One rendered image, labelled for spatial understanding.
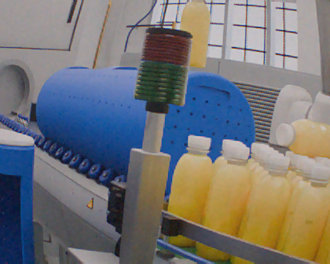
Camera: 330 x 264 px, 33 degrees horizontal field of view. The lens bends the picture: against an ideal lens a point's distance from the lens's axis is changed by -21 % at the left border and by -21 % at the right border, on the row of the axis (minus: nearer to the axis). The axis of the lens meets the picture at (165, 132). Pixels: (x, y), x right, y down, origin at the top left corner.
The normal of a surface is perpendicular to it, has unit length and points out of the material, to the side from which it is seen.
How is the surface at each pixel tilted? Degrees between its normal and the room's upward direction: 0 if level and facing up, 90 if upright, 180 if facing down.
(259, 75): 90
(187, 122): 90
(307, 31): 90
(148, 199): 90
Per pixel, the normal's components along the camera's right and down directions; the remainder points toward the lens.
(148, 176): 0.47, 0.11
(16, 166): 0.80, 0.15
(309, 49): -0.80, -0.09
